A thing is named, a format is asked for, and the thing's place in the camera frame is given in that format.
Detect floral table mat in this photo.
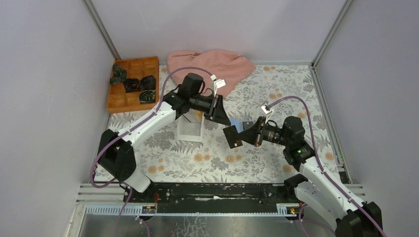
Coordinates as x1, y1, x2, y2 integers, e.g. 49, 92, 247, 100
133, 65, 339, 183

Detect black credit card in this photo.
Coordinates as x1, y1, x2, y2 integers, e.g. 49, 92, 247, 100
242, 121, 254, 131
223, 125, 243, 149

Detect wooden compartment tray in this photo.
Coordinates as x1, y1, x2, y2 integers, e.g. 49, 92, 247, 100
107, 56, 159, 114

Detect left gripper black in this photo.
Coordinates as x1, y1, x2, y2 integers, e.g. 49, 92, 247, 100
188, 93, 231, 125

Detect black rolled sock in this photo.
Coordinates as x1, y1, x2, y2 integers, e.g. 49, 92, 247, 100
123, 78, 141, 93
139, 75, 156, 91

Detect black rolled sock left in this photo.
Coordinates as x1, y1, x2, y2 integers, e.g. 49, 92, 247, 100
123, 78, 141, 93

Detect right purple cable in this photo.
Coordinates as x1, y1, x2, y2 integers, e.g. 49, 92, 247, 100
268, 95, 388, 237

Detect brown leather card holder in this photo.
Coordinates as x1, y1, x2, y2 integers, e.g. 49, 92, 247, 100
230, 118, 244, 132

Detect purple cable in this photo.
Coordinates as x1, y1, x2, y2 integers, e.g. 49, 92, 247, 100
89, 67, 213, 237
268, 95, 388, 237

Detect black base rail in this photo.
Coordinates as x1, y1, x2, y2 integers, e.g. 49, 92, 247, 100
123, 182, 303, 217

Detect dark patterned rolled sock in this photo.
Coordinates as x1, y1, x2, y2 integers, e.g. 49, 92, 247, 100
139, 90, 156, 104

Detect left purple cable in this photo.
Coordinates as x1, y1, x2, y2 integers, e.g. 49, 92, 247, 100
89, 67, 213, 237

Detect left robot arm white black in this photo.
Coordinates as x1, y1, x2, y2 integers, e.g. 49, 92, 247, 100
94, 73, 231, 203

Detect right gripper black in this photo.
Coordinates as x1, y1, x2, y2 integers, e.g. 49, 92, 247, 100
235, 117, 291, 148

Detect green patterned rolled sock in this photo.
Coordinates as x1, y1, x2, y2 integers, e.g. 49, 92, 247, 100
109, 63, 127, 85

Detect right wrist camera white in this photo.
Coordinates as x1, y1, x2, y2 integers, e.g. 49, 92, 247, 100
261, 104, 274, 123

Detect black rolled sock right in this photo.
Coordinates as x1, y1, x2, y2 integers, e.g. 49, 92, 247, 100
139, 75, 156, 91

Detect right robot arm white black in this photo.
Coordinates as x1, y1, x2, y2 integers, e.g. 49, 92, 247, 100
237, 116, 385, 237

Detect pink cloth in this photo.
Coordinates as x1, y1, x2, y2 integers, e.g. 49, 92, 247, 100
167, 50, 256, 97

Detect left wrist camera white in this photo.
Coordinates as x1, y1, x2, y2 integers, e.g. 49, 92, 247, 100
212, 79, 226, 97

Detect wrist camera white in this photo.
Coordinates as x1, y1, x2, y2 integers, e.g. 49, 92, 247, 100
212, 79, 226, 97
261, 104, 274, 123

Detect white translucent card box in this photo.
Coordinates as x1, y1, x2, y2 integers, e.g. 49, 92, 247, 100
177, 109, 204, 142

